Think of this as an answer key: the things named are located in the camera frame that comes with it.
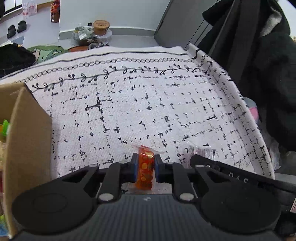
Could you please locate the right black slipper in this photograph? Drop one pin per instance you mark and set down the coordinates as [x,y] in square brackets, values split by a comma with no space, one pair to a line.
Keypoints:
[22,26]

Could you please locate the green cartoon rug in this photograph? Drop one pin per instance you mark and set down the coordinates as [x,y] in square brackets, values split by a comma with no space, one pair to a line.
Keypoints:
[44,53]

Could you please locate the black fleece blanket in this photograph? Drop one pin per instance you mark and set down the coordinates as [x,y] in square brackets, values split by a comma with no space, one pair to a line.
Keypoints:
[269,75]

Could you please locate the black slipper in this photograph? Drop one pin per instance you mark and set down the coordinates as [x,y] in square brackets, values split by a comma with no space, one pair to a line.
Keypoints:
[11,31]
[22,26]

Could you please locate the orange snack packet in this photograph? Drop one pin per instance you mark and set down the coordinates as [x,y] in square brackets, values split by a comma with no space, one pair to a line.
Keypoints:
[145,166]

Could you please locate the black clothes pile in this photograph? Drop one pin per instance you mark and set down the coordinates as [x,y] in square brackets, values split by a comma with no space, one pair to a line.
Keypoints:
[14,58]

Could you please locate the pink grey plush toy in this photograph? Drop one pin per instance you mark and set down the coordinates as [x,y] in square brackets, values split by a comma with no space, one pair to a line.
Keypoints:
[252,107]

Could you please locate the red white snack packet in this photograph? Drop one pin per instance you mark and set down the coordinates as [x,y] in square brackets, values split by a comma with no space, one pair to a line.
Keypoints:
[205,152]

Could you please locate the grey door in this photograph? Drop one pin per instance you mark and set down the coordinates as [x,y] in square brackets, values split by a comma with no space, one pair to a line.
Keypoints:
[181,23]

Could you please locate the left black slipper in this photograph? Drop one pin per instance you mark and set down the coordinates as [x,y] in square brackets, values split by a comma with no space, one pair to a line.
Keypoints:
[11,31]

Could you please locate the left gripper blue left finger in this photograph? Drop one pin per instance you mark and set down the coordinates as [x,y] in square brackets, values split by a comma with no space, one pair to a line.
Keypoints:
[114,176]

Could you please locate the brown cardboard box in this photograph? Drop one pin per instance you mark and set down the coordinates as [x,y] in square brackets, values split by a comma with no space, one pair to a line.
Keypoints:
[26,162]

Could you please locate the pink plastic bag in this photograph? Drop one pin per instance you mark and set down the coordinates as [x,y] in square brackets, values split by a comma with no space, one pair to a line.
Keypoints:
[29,8]

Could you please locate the light green snack packet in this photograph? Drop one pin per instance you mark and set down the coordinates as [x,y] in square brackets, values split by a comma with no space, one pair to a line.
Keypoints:
[5,129]

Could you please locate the white black patterned tablecloth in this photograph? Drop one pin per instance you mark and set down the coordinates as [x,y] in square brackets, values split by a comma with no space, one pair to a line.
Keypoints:
[104,102]

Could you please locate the clear bag with items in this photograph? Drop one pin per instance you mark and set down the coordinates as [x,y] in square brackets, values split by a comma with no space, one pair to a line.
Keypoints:
[83,35]

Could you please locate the red oil bottle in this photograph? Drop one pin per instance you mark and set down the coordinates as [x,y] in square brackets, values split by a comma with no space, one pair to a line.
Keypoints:
[55,11]

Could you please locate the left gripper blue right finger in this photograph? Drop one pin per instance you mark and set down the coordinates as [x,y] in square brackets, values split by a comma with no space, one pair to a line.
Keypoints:
[174,174]

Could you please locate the cork lid glass jar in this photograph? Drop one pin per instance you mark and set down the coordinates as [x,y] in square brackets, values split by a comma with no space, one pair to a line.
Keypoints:
[101,29]

